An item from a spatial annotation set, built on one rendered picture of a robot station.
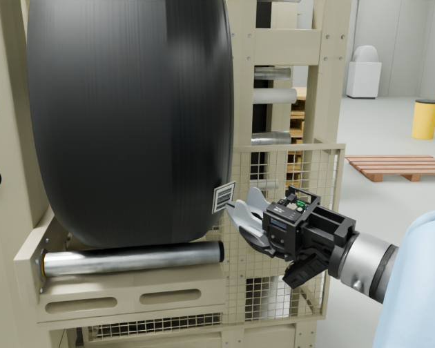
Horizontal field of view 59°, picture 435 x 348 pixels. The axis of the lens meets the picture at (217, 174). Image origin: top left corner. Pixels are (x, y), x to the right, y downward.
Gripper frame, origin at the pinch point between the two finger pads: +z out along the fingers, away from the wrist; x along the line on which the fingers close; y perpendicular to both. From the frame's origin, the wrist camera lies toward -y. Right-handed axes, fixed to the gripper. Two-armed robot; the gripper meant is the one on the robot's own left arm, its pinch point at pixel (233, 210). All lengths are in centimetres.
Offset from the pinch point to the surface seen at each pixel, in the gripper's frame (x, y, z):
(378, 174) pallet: -292, -216, 59
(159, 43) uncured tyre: 0.7, 27.2, 9.1
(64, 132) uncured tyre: 15.6, 19.4, 14.6
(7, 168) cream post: 18.6, 5.8, 38.1
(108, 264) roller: 15.9, -10.8, 18.6
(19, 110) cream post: 11.6, 14.4, 39.3
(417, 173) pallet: -319, -220, 28
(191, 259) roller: 4.5, -14.1, 8.3
